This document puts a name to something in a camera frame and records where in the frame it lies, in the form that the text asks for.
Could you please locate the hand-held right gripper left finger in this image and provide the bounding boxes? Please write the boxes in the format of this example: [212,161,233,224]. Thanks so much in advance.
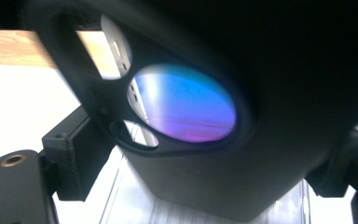
[41,105,117,202]

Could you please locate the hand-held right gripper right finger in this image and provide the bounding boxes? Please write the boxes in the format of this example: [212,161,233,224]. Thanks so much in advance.
[304,128,358,199]

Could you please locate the black phone case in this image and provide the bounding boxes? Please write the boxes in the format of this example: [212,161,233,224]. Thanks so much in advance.
[21,0,358,223]

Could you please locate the clear plastic rack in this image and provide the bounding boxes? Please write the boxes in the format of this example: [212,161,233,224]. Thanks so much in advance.
[98,120,312,224]

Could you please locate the white board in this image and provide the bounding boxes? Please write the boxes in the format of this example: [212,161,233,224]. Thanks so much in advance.
[0,62,358,224]

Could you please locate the wooden table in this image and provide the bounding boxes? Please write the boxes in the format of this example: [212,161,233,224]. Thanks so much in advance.
[0,29,123,79]

